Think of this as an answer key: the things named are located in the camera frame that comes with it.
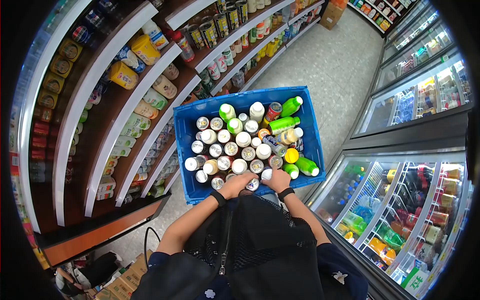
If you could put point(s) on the person's right hand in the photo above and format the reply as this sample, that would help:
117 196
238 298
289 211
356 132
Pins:
279 182

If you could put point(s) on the person's left hand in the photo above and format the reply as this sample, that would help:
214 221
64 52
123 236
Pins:
236 185

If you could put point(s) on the person's right thumb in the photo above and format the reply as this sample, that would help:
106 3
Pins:
266 182

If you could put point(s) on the person's right fingers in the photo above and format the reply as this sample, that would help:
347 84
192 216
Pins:
277 172

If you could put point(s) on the person's left fingers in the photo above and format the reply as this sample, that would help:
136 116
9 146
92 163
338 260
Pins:
248 178

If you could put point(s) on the silver lid drink tin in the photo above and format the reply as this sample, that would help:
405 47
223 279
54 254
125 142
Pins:
253 185

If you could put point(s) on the black wrist band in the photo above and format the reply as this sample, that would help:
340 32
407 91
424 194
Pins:
218 198
285 194

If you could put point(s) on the heap of bottles and cans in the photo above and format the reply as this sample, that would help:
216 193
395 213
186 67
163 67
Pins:
243 142

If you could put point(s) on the person's body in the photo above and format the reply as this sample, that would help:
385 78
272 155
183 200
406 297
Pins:
262 255

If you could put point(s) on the blue plastic crate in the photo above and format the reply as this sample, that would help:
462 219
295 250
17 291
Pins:
187 123

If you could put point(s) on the glass door drinks cooler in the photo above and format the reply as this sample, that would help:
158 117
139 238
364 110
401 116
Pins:
416 41
416 101
397 217

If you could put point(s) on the full shop shelf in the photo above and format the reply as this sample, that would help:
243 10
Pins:
382 13
123 112

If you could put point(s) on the stack of cartons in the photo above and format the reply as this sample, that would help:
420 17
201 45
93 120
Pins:
123 279

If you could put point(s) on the brown cardboard box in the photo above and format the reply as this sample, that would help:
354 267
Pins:
331 14

